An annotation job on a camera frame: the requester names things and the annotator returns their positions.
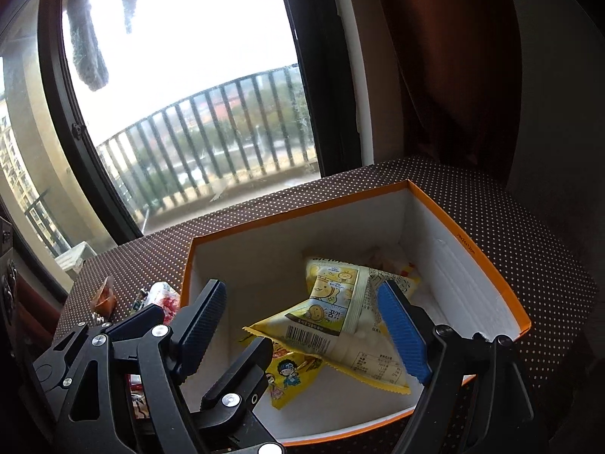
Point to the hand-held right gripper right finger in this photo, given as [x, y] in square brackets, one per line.
[401, 335]

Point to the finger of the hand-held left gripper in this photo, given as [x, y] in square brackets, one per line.
[241, 369]
[142, 319]

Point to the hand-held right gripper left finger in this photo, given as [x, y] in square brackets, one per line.
[203, 326]

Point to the white red label snack packet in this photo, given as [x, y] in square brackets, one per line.
[160, 298]

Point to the clear orange sauce snack packet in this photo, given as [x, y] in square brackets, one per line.
[105, 298]

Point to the yellow cartoon chip packet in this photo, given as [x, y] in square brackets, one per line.
[288, 373]

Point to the small clear yellow snack packet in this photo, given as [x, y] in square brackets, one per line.
[392, 257]

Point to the pale yellow snack bag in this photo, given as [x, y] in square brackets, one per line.
[321, 321]

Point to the red cartoon snack bag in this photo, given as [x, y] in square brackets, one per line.
[138, 402]

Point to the orange cardboard box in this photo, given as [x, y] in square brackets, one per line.
[472, 265]

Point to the white air conditioner unit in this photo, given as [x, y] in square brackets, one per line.
[75, 257]

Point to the dark metal object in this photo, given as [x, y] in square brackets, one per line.
[7, 265]

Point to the brown polka-dot tablecloth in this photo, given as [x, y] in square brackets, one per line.
[543, 227]

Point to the distant apartment building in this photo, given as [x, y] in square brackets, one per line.
[9, 151]

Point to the balcony railing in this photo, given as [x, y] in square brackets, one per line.
[189, 100]

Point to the long grey hanging cloth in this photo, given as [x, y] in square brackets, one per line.
[87, 47]

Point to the dark red curtain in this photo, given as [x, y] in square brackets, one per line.
[425, 56]

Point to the black window frame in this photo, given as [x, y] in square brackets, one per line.
[312, 56]

